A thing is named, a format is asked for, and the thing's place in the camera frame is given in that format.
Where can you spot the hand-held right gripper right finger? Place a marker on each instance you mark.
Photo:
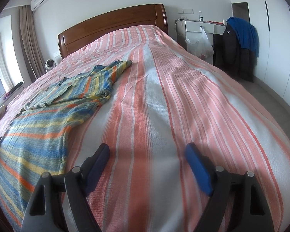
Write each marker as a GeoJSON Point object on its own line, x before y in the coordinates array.
{"type": "Point", "coordinates": [200, 169]}

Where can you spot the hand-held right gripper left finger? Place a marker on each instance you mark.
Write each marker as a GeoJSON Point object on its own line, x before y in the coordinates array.
{"type": "Point", "coordinates": [96, 166]}

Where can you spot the striped multicolour t-shirt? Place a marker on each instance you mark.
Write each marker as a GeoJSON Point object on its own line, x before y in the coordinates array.
{"type": "Point", "coordinates": [38, 125]}

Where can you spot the white window bench cabinet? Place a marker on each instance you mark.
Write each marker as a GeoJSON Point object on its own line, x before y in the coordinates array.
{"type": "Point", "coordinates": [14, 96]}

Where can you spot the black item on sill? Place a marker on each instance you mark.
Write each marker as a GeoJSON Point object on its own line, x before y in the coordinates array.
{"type": "Point", "coordinates": [17, 87]}

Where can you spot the pink striped bedspread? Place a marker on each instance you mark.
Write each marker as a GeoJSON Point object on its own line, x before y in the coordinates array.
{"type": "Point", "coordinates": [171, 89]}

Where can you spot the white round fan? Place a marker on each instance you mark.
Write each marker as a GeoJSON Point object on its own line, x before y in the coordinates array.
{"type": "Point", "coordinates": [50, 65]}

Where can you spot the beige curtain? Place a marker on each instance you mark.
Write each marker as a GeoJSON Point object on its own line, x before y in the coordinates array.
{"type": "Point", "coordinates": [30, 43]}

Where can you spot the black jacket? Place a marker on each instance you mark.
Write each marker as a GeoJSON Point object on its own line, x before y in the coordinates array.
{"type": "Point", "coordinates": [234, 50]}

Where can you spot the clear plastic bag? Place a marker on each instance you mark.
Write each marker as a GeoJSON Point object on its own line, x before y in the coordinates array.
{"type": "Point", "coordinates": [200, 46]}

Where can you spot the wooden headboard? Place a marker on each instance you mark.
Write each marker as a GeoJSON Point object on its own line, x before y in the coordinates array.
{"type": "Point", "coordinates": [111, 26]}

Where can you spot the blue sweater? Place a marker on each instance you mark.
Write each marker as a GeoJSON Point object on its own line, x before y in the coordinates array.
{"type": "Point", "coordinates": [246, 33]}

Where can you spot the white desk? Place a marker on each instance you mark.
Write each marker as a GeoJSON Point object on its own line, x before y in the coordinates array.
{"type": "Point", "coordinates": [195, 26]}

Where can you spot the white wardrobe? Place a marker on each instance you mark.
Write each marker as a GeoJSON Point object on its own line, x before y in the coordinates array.
{"type": "Point", "coordinates": [278, 41]}

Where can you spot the clear bottle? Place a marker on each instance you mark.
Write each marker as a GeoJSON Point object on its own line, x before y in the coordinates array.
{"type": "Point", "coordinates": [200, 17]}

